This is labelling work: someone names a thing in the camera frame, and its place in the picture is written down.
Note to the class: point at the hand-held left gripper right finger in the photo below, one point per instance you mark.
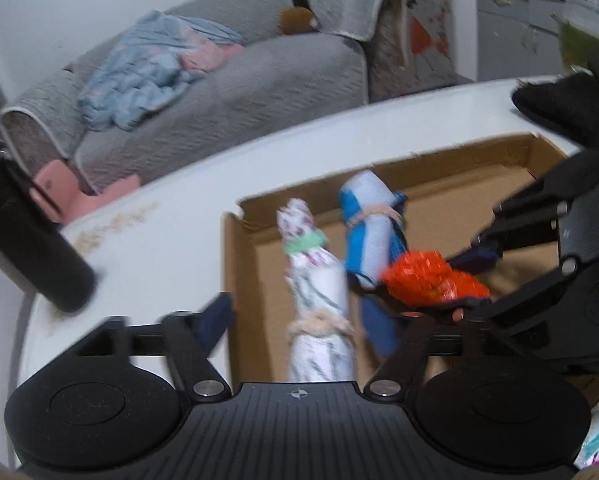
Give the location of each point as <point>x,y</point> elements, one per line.
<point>379,330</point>

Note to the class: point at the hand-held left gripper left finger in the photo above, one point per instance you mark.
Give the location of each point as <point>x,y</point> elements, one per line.
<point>217,321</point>

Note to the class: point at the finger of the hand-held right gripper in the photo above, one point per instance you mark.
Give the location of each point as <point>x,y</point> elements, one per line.
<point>524,215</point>
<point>484,312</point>

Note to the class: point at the orange plastic bag roll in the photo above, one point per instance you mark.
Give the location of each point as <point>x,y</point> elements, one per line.
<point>429,277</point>

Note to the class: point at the cardboard box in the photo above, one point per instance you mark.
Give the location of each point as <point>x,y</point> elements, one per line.
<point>429,195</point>

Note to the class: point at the white floral bag roll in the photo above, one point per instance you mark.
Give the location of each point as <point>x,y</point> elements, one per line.
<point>319,280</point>

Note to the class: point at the blue and white bag roll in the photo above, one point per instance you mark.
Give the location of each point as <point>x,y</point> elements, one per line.
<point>374,240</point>

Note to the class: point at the black cloth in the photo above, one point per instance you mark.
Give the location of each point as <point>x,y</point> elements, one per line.
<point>564,102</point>

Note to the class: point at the green translucent container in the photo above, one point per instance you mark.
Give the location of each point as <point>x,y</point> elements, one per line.
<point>577,45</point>

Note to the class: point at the grey cabinet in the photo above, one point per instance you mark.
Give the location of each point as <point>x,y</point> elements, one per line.
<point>509,25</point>

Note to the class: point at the pink plastic stool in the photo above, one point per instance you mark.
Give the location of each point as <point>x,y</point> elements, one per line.
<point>59,185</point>

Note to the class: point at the black thermos bottle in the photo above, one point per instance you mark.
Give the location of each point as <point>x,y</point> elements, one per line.
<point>24,240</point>

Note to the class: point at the grey sofa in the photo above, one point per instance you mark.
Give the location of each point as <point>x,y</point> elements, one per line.
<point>259,90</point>

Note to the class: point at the light blue blanket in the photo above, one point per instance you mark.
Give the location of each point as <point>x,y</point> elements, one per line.
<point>129,75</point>

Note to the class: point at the pink cloth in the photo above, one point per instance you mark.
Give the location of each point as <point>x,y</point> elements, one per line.
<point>204,57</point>

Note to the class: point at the brown plush toy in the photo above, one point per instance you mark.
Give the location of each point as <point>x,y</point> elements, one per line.
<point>297,21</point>

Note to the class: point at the floral wall poster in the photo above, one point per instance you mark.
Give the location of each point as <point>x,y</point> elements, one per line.
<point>427,30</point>

